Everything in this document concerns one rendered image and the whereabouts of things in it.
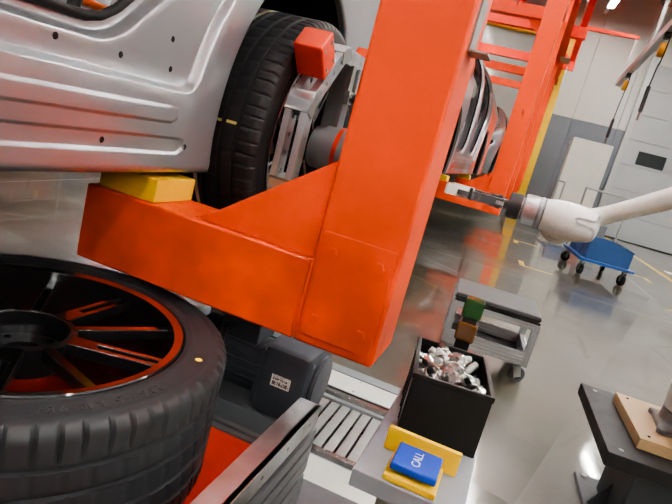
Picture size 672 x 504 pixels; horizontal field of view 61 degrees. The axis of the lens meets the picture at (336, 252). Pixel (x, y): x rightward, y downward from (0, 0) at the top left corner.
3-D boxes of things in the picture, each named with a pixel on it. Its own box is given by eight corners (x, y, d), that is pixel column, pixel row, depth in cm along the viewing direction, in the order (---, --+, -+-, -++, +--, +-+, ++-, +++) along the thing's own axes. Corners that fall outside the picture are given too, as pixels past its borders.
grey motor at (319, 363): (178, 394, 164) (203, 280, 157) (311, 453, 153) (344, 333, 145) (137, 420, 147) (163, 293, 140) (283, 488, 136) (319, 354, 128)
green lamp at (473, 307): (462, 311, 121) (468, 294, 120) (481, 318, 119) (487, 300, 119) (460, 316, 117) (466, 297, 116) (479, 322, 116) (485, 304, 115)
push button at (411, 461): (397, 452, 91) (401, 440, 91) (439, 470, 89) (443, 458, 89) (386, 474, 85) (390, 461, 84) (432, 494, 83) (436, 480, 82)
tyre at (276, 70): (254, -50, 151) (132, 157, 131) (336, -35, 144) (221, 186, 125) (304, 103, 211) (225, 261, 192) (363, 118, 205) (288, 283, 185)
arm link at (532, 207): (536, 227, 168) (516, 221, 170) (546, 197, 166) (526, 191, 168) (536, 230, 160) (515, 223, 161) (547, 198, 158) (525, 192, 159)
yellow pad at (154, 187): (141, 183, 133) (144, 162, 132) (192, 200, 129) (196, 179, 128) (98, 184, 120) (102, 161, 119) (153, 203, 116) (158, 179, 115)
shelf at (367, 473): (406, 386, 126) (410, 373, 126) (482, 415, 122) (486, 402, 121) (347, 485, 86) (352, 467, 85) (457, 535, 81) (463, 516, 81)
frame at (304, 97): (324, 228, 196) (366, 66, 184) (341, 233, 194) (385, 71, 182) (250, 246, 145) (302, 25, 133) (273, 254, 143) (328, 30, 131)
